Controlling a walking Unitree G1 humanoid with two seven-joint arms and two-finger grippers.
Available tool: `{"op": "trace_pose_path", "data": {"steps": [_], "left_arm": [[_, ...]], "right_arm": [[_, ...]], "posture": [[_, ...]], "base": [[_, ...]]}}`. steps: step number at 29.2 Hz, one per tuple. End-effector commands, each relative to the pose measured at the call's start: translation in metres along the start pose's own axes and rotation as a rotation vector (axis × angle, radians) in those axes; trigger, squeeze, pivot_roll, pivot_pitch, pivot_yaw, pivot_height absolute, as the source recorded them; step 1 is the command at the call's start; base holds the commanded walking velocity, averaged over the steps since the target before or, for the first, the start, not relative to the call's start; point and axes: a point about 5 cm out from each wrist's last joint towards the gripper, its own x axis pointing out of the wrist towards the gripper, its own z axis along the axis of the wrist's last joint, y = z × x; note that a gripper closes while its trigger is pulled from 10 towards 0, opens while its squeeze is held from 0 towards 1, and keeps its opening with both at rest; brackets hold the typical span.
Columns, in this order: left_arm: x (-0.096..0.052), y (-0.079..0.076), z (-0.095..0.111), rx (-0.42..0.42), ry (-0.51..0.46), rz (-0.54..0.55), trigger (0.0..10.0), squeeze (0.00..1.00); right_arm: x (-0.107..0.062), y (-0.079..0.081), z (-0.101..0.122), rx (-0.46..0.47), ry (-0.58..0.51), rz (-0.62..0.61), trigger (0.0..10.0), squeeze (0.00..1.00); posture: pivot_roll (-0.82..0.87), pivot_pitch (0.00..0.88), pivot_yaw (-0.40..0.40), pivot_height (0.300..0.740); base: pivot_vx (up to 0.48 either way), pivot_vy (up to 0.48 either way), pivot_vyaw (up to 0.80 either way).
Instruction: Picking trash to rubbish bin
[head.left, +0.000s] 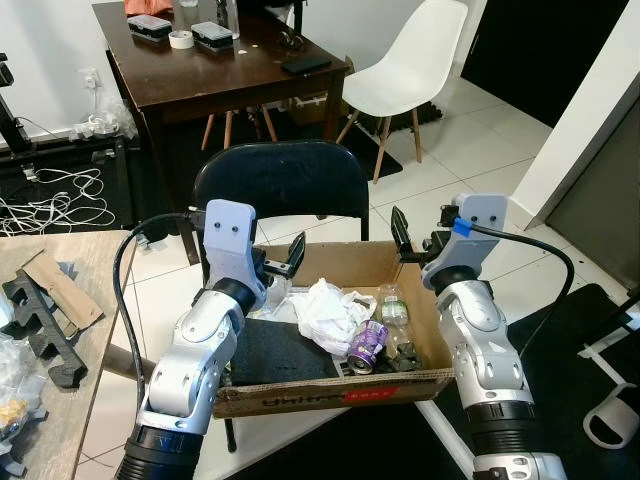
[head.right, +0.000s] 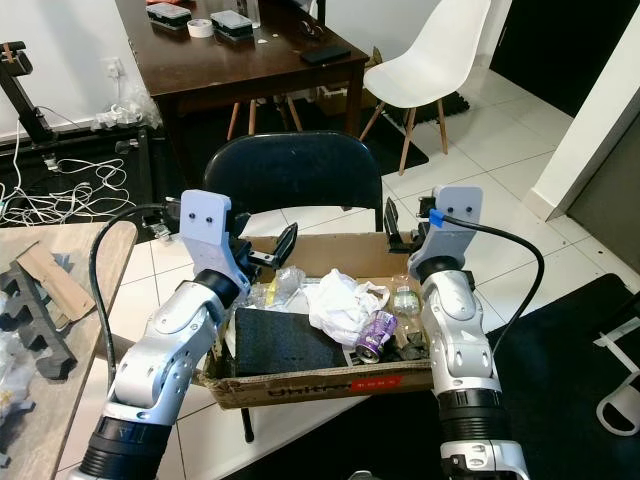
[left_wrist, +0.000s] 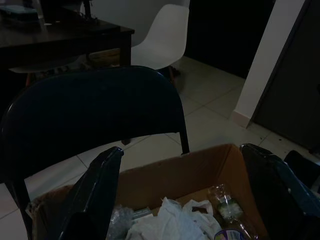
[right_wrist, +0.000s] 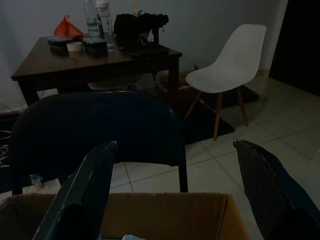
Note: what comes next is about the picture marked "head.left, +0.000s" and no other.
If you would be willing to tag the crumpled white plastic bag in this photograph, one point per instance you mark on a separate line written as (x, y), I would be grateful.
(330, 310)

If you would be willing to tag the white metal floor stand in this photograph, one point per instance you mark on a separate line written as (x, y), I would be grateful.
(600, 425)

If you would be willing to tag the dark wooden table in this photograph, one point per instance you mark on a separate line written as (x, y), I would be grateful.
(230, 75)

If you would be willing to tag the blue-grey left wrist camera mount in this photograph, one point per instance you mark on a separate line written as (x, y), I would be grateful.
(230, 230)

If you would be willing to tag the black crumpled trash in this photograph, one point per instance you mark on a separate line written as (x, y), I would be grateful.
(403, 353)

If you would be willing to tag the flat cardboard piece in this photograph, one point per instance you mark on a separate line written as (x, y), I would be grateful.
(65, 290)

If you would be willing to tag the white tape roll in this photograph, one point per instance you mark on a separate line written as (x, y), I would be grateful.
(172, 40)

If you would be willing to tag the clear plastic bottle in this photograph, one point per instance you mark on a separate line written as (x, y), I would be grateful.
(394, 312)

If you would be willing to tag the black organizer case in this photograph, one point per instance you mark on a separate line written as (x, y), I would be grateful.
(214, 35)
(150, 27)

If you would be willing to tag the purple drink can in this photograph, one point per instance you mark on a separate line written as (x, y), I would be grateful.
(368, 345)

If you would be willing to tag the flat black phone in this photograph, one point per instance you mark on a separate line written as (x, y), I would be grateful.
(307, 65)

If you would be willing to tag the black foam pad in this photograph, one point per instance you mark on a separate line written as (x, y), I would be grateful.
(285, 350)

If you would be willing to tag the clear plastic bag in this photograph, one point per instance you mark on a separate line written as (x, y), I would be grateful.
(15, 380)

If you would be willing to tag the black padded chair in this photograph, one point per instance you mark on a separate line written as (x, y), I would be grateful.
(280, 180)

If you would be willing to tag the black floor mat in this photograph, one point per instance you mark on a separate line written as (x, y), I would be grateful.
(540, 400)

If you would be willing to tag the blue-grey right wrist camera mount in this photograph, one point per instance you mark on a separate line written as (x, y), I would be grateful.
(485, 215)

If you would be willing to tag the small white plastic bag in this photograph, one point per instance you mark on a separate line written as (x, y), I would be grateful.
(105, 120)

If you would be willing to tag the clear crumpled plastic wrapper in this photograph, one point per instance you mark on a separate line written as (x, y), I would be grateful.
(280, 295)

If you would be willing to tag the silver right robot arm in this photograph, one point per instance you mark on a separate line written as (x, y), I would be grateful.
(480, 340)

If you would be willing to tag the black plastic rack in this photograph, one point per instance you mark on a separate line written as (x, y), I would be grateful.
(45, 340)

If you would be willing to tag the white wall socket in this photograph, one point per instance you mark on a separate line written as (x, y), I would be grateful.
(90, 80)

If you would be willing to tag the black metal stand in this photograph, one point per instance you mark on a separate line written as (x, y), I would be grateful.
(15, 125)

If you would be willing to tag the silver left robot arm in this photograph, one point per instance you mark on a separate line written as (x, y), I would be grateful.
(195, 350)

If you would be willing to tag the white shell chair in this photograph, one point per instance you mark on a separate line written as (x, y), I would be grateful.
(410, 60)

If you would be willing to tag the brown cardboard box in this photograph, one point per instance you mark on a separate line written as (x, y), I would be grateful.
(300, 400)

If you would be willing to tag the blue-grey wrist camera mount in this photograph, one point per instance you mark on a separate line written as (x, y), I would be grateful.
(485, 215)
(230, 230)

